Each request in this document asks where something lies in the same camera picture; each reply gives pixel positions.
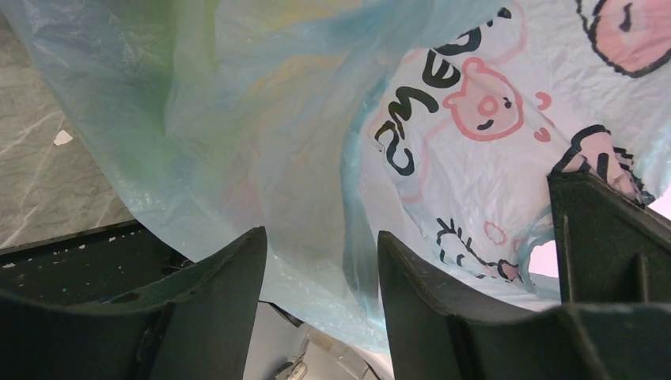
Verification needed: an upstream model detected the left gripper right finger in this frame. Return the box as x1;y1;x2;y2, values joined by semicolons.
377;173;670;379

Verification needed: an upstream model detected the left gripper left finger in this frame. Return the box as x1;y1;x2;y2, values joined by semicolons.
1;227;267;379

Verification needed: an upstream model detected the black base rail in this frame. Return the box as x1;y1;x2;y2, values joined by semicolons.
1;220;191;305

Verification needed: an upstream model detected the light blue plastic bag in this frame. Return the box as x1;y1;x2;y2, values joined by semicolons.
1;1;670;352

